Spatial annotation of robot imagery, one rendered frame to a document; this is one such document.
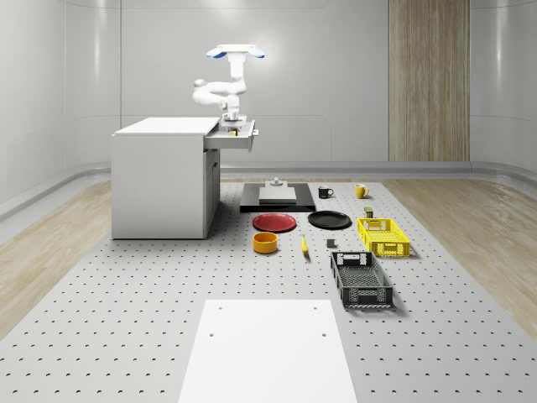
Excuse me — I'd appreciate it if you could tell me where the white drawer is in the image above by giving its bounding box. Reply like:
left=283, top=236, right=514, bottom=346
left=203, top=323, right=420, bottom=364
left=202, top=118, right=260, bottom=154

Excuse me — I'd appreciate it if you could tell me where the drone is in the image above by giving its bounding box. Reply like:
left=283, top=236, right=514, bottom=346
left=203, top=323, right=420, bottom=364
left=205, top=42, right=267, bottom=60

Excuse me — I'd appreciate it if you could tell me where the black stove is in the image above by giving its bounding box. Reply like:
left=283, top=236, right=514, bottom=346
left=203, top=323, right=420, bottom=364
left=238, top=177, right=317, bottom=214

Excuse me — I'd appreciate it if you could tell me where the white cabinet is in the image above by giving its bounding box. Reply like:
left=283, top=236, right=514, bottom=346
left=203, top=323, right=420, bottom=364
left=111, top=116, right=222, bottom=241

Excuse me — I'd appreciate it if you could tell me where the red plate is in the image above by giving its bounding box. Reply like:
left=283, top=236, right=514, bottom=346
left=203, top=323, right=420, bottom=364
left=252, top=212, right=298, bottom=233

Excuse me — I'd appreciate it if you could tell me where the yellow bowl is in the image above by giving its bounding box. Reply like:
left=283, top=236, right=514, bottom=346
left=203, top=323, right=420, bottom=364
left=252, top=231, right=279, bottom=255

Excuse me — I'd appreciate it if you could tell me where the black plate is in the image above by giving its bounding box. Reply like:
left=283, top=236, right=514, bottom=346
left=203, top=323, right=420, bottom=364
left=306, top=210, right=353, bottom=231

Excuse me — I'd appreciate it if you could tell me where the yellow basket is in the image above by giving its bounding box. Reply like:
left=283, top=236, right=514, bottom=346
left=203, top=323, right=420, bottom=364
left=357, top=217, right=412, bottom=258

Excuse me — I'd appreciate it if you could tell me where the dark grey basket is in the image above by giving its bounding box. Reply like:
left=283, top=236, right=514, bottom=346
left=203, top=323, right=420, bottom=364
left=329, top=250, right=395, bottom=310

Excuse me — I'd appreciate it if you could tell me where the white board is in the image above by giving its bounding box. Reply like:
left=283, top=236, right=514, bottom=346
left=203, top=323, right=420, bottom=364
left=177, top=298, right=359, bottom=403

